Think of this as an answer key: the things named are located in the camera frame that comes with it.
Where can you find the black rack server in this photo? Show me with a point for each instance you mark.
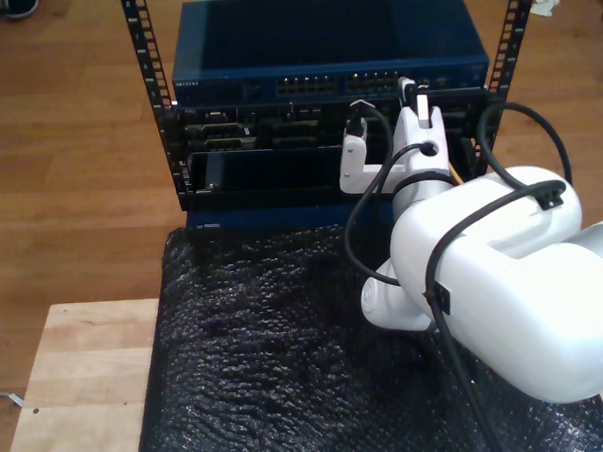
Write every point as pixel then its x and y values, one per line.
pixel 287 131

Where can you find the white crumpled paper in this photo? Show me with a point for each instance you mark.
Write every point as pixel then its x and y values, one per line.
pixel 544 6

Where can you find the black bubble mat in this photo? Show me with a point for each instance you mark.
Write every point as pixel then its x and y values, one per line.
pixel 263 388

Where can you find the person's foot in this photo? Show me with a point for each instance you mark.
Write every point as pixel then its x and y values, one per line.
pixel 21 7

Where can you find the black perforated rack post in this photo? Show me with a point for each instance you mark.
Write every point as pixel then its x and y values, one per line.
pixel 146 52
pixel 510 31

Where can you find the blue network switch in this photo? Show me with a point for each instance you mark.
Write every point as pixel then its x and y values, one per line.
pixel 273 37

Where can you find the blue metal base plate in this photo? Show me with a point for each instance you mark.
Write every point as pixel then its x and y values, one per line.
pixel 281 216

